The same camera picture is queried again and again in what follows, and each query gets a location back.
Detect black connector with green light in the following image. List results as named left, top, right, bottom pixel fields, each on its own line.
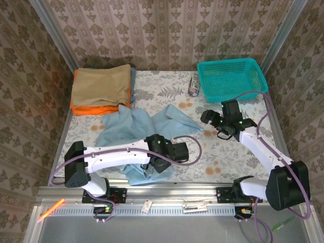
left=94, top=206, right=114, bottom=215

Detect black connector with yellow plug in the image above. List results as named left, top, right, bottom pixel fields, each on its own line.
left=235, top=206, right=255, bottom=219

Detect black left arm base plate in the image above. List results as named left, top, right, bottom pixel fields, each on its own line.
left=81, top=187, right=128, bottom=205

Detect beige trousers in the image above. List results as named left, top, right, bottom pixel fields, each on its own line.
left=70, top=64, right=132, bottom=108

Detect aluminium frame post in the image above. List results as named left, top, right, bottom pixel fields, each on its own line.
left=260, top=0, right=309, bottom=74
left=28, top=0, right=84, bottom=74

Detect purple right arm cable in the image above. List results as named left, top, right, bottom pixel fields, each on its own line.
left=232, top=90, right=312, bottom=243

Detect green pen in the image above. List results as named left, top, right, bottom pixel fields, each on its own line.
left=272, top=215, right=300, bottom=232

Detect white paper tag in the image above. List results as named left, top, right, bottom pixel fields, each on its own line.
left=142, top=198, right=153, bottom=214

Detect small flag-print pouch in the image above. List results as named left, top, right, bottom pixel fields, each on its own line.
left=187, top=74, right=202, bottom=98

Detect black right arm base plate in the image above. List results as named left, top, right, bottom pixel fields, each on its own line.
left=216, top=186, right=264, bottom=205

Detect floral tablecloth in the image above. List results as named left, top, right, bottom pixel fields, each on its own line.
left=54, top=70, right=286, bottom=185

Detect grey slotted cable duct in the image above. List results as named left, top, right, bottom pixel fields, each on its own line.
left=42, top=205, right=237, bottom=218

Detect aluminium mounting rail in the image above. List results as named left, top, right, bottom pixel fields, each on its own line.
left=35, top=184, right=312, bottom=208

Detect orange trousers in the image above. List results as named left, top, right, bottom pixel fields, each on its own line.
left=70, top=69, right=132, bottom=116

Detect orange pen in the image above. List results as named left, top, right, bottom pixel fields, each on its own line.
left=36, top=198, right=65, bottom=224

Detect grey-blue folded trousers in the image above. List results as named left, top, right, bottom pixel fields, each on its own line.
left=129, top=67, right=138, bottom=103

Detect teal plastic basket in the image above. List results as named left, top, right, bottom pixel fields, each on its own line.
left=196, top=57, right=269, bottom=104

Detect light blue trousers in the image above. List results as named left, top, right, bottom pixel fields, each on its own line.
left=95, top=103, right=205, bottom=187

